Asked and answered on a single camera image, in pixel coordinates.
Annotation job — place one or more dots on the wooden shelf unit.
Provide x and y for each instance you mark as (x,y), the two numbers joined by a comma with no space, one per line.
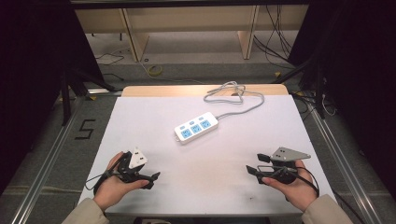
(186,18)

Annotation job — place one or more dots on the dark curtain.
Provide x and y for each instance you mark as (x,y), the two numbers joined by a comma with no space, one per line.
(34,77)
(358,87)

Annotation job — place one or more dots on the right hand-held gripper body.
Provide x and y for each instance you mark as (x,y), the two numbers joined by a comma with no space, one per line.
(285,174)

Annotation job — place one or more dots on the aluminium floor rail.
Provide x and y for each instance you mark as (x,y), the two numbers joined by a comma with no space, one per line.
(342,168)
(46,158)

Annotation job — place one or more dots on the white power strip blue sockets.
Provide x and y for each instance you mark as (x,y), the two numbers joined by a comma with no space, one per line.
(196,127)

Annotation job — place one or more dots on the black metal stand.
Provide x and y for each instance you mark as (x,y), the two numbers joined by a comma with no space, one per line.
(308,74)
(73,87)

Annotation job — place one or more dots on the person's left hand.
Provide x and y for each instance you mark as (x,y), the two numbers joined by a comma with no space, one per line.
(112,189)

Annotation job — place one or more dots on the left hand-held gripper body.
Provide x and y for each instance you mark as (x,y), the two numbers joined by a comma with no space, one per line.
(132,172)

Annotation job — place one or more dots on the person's right hand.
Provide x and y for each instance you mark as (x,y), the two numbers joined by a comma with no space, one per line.
(300,191)

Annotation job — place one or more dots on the yellow tape roll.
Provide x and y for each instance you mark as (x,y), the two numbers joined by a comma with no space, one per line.
(155,70)

